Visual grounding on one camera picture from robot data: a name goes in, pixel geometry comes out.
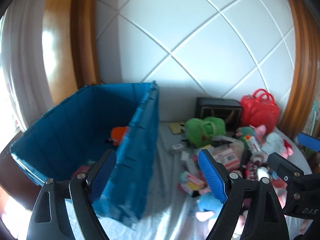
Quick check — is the green plush toy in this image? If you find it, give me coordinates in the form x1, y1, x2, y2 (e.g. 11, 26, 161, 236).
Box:
184, 116, 226, 148

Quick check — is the wooden headboard frame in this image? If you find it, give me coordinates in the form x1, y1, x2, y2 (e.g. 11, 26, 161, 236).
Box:
42, 0, 101, 105

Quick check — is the blue plastic storage crate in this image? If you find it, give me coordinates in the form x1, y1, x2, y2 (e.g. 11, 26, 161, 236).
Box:
10, 82, 159, 226

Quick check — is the red plastic handbag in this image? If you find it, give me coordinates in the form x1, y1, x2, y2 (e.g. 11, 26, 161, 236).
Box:
240, 88, 280, 133

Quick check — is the orange plush toy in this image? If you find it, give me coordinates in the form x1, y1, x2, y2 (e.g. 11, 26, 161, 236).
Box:
109, 126, 128, 146

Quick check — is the white curtain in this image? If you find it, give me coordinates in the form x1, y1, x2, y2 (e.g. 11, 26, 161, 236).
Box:
1, 0, 53, 131

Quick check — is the black box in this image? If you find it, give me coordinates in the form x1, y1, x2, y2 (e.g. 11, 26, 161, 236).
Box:
195, 98, 242, 125

